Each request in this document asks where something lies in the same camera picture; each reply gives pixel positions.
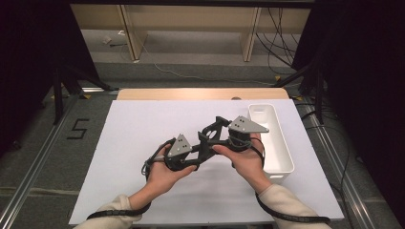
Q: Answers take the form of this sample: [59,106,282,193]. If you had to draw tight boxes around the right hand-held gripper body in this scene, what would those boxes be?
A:
[227,115,270,153]

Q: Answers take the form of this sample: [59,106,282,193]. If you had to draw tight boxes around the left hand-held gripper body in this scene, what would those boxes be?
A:
[164,133,194,173]

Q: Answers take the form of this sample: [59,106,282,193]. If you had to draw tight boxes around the white plastic bin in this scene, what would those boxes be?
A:
[247,103,295,185]

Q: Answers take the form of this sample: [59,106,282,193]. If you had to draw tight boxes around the person's left hand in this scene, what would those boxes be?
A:
[146,146,198,196]

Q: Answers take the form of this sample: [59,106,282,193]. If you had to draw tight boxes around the person's right hand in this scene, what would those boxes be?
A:
[212,133,273,194]

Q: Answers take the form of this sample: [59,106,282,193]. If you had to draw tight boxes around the black metal stand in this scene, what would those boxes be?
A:
[271,58,327,126]
[52,61,119,126]

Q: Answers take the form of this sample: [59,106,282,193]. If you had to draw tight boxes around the light wooden shelf unit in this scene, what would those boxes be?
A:
[70,3,311,63]

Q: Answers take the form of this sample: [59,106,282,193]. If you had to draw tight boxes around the black curtain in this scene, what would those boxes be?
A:
[290,0,405,225]
[0,0,100,156]

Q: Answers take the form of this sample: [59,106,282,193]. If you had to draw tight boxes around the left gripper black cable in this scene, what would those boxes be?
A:
[87,137,177,221]

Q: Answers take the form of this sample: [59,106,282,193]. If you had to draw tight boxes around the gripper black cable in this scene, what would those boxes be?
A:
[249,136,331,224]
[87,137,177,221]

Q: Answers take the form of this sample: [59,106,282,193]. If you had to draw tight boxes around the tangle of black cables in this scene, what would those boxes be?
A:
[255,8,301,76]

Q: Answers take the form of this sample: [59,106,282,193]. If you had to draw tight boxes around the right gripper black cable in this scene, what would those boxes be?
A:
[249,136,331,224]

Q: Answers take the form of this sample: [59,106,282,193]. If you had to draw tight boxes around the aluminium floor rail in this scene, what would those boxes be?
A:
[0,94,81,229]
[297,98,377,229]

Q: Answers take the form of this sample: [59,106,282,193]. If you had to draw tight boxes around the black floor cable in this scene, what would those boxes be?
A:
[300,101,352,229]

